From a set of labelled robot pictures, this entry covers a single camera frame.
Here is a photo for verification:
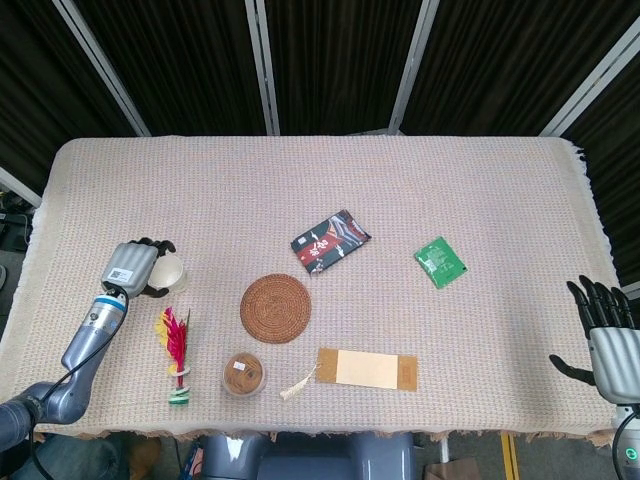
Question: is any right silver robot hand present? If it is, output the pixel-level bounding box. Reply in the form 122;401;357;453
548;274;640;404

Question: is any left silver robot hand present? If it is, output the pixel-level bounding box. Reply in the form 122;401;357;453
101;237;178;300

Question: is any white cup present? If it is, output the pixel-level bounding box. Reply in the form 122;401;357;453
147;254;190;296

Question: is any round woven brown coaster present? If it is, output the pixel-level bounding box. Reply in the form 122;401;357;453
239;273;313;345

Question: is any beige woven tablecloth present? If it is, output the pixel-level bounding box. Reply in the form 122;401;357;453
0;135;621;442

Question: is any red yellow feather shuttlecock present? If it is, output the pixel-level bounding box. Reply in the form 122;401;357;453
153;306;193;407

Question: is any round clear box of incense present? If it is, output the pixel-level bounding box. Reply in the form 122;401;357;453
221;351;267;398

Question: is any green sachet packet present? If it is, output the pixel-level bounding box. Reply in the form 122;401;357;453
413;235;471;290

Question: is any black red snack packet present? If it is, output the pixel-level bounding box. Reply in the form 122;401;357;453
290;209;373;276

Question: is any brown bookmark with tassel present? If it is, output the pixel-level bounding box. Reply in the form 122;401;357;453
278;347;419;401

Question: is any grey robot torso base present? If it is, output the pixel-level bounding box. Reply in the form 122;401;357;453
198;431;417;480

